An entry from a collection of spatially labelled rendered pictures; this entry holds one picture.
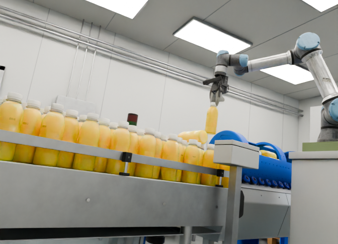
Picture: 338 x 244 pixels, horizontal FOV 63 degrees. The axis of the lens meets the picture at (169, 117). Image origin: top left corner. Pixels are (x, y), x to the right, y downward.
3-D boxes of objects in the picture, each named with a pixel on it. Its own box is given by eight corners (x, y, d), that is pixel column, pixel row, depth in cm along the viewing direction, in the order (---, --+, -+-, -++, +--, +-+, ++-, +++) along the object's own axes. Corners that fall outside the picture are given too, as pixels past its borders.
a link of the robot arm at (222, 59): (230, 49, 169) (216, 48, 172) (228, 65, 167) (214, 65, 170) (231, 54, 177) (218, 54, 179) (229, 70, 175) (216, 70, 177)
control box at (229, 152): (258, 169, 124) (259, 146, 126) (231, 163, 112) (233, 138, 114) (240, 168, 132) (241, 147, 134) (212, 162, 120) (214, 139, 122)
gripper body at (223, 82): (228, 93, 168) (230, 75, 171) (217, 90, 164) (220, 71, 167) (220, 95, 175) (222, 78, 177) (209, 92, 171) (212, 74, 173)
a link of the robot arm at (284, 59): (309, 49, 178) (232, 65, 190) (312, 41, 167) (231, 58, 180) (313, 65, 175) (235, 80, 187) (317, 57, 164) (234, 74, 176)
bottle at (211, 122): (211, 136, 168) (215, 106, 171) (218, 135, 162) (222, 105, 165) (201, 134, 165) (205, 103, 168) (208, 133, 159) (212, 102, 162)
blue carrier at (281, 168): (312, 192, 201) (316, 154, 205) (240, 182, 148) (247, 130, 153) (275, 185, 223) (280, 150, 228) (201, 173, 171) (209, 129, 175)
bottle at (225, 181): (214, 187, 135) (217, 149, 140) (224, 188, 139) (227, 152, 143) (224, 188, 130) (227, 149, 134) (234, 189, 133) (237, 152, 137)
